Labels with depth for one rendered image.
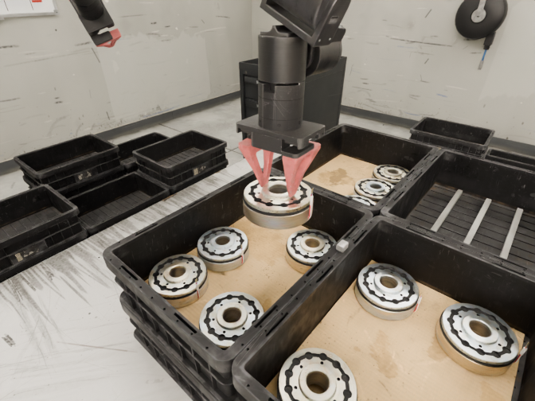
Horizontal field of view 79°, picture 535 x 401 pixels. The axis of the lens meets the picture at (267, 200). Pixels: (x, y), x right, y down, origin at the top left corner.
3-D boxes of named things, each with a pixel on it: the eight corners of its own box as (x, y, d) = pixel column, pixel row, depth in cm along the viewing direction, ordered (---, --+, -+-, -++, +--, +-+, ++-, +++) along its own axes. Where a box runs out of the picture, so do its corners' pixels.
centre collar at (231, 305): (234, 336, 48) (234, 333, 47) (209, 321, 50) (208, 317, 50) (254, 313, 51) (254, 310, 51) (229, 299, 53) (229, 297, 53)
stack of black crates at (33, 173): (70, 251, 168) (37, 175, 144) (45, 228, 184) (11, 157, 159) (138, 216, 194) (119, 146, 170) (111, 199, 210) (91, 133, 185)
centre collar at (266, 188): (283, 204, 45) (283, 200, 44) (254, 194, 47) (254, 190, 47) (301, 190, 48) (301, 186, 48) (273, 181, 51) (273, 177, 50)
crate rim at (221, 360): (225, 379, 38) (224, 368, 37) (101, 262, 54) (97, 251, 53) (374, 222, 63) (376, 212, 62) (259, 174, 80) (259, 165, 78)
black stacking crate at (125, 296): (230, 415, 44) (224, 369, 37) (118, 300, 60) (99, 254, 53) (365, 258, 69) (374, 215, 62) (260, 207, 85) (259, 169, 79)
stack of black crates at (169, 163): (181, 243, 174) (167, 169, 149) (148, 222, 189) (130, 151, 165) (232, 210, 200) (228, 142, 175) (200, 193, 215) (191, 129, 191)
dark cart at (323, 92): (290, 204, 230) (297, 71, 181) (244, 184, 254) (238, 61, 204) (332, 173, 269) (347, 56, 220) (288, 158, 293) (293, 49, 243)
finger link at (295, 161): (276, 177, 51) (279, 118, 46) (317, 190, 47) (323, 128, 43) (250, 195, 46) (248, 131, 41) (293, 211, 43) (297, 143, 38)
